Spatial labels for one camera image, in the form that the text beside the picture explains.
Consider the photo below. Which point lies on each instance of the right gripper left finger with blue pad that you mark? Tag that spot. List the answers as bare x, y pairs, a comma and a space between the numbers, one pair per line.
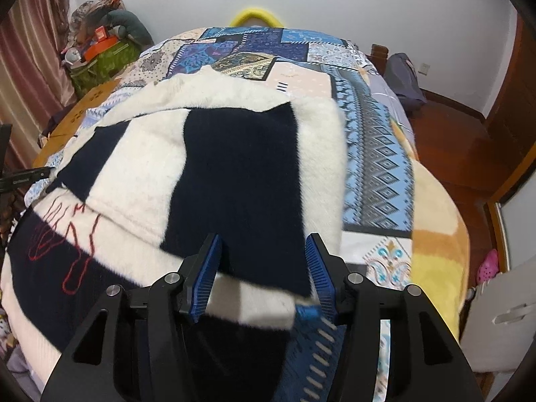
132, 344

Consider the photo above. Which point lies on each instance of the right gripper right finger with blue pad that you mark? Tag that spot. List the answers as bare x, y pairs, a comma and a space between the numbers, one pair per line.
426, 362

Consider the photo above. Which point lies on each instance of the black and cream striped sweater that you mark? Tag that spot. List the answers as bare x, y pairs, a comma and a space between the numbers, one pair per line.
140, 190

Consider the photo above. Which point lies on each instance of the pile of clothes and toys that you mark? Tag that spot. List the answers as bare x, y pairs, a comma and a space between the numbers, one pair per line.
99, 25

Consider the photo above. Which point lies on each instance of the brown cardboard sheet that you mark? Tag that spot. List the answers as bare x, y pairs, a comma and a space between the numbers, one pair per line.
70, 124

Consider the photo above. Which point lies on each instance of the pink striped curtain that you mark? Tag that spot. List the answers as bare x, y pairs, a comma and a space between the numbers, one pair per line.
34, 83

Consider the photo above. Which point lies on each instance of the blue patchwork bedspread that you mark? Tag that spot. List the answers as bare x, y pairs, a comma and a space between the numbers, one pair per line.
378, 187

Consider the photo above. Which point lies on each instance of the green storage basket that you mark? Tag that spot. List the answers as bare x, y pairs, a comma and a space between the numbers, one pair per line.
103, 67

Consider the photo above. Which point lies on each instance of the yellow orange blanket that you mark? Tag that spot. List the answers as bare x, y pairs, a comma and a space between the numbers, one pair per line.
440, 258

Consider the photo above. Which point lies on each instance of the white storage box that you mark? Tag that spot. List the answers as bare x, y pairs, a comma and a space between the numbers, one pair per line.
501, 322

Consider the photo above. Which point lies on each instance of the pink slipper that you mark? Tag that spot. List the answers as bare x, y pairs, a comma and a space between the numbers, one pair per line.
489, 268

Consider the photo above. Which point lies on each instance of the yellow foam arch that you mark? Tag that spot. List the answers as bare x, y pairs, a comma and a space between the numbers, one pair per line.
266, 18

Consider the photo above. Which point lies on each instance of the grey bag on floor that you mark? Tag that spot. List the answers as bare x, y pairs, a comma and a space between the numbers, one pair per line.
401, 77

